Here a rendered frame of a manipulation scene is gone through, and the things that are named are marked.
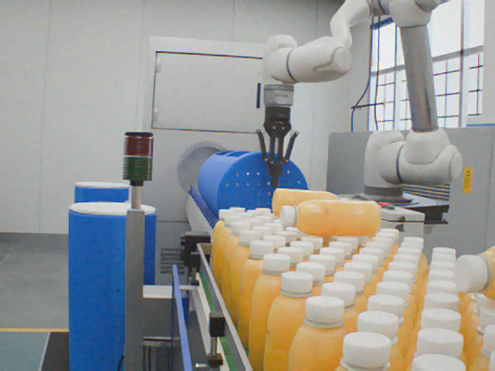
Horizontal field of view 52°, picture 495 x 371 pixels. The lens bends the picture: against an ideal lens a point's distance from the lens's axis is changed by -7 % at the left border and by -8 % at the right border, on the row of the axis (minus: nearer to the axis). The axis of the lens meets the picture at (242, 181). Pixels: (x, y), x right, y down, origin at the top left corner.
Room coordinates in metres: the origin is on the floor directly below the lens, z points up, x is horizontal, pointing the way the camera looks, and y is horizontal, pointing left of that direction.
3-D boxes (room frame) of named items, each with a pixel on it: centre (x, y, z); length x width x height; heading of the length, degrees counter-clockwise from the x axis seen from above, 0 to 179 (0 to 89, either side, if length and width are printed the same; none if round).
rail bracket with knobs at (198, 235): (1.47, 0.11, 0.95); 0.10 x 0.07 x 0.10; 99
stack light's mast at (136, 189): (1.11, 0.22, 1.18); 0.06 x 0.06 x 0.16
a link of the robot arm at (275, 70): (1.57, -0.10, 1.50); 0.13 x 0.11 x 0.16; 42
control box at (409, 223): (1.39, -0.40, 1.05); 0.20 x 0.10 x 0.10; 9
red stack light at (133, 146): (1.11, 0.22, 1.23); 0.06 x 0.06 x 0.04
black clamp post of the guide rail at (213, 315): (0.80, 0.03, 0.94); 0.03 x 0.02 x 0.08; 9
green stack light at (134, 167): (1.11, 0.22, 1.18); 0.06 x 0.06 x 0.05
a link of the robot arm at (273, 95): (1.58, -0.09, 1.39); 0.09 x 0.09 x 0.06
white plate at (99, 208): (1.68, 0.41, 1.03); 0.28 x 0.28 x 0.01
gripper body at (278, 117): (1.58, -0.09, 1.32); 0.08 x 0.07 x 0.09; 99
